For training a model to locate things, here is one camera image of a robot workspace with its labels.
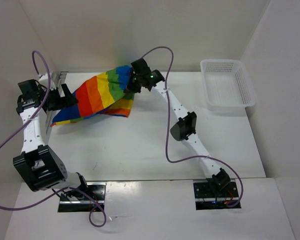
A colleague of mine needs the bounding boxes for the rainbow striped shorts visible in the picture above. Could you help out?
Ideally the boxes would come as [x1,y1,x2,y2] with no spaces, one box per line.
[52,65,134,126]

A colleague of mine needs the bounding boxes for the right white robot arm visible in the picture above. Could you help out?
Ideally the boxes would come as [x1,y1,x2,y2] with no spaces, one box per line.
[127,70,230,197]

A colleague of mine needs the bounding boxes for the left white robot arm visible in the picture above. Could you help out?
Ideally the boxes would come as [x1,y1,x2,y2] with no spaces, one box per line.
[13,73,90,200]

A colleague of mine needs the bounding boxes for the white plastic basket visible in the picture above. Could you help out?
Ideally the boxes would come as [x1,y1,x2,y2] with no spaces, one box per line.
[200,59,256,112]

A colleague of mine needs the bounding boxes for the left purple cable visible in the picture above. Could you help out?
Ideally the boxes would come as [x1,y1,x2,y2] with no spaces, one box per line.
[0,50,107,228]

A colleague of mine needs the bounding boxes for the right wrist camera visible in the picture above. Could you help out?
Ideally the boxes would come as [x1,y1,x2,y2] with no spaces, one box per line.
[131,58,151,75]

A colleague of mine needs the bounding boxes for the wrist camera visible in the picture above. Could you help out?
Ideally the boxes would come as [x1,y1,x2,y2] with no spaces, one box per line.
[18,79,40,95]
[131,58,151,75]

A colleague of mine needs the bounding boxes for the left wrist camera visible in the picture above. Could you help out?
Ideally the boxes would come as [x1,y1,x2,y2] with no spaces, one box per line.
[18,79,40,95]

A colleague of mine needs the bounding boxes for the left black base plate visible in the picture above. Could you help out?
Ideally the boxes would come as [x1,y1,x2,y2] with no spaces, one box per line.
[58,181,106,213]

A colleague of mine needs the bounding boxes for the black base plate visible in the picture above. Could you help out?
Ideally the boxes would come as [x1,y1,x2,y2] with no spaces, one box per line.
[58,181,106,213]
[193,180,241,211]

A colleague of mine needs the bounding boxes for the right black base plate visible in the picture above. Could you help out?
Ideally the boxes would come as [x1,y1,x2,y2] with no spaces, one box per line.
[193,180,241,211]

